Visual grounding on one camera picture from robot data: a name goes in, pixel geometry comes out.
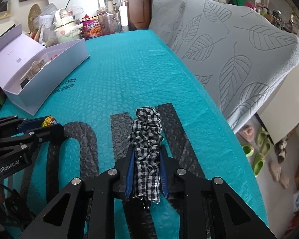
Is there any grey leaf chair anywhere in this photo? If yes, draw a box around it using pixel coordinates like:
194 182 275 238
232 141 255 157
149 0 186 48
172 0 299 132

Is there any yellow lollipop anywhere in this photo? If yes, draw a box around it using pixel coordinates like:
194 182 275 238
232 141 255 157
41 116 58 127

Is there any far grey leaf chair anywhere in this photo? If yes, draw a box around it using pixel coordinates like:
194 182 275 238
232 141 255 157
149 0 186 48

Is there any round woven wall mat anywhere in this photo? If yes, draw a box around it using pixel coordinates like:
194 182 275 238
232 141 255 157
28 4 41 32

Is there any teal bubble wrap mat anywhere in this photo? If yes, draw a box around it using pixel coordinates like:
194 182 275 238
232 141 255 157
0 29 270 239

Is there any beige claw hair clip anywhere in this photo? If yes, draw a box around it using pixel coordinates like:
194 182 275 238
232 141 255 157
20 59 46 82

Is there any brown wooden door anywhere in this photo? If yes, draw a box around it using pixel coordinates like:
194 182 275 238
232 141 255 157
121 0 151 30

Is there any cream cartoon kettle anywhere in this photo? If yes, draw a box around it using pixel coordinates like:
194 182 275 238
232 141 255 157
54 9 83 44

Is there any white open gift box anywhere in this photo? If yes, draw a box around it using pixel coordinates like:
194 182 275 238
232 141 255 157
0 25 89 116

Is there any near grey leaf chair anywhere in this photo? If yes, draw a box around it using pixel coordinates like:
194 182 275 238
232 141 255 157
172 0 299 132

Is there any green slipper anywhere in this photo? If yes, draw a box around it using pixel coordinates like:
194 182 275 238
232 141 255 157
252 153 265 177
255 126 268 147

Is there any glass measuring jug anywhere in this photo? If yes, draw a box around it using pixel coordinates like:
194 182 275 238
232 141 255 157
98 11 121 35

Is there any purple instant noodle cup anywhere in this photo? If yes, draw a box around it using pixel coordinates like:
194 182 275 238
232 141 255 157
80 16 103 40

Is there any black white gingham scrunchie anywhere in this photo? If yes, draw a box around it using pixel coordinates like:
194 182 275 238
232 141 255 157
128 106 163 203

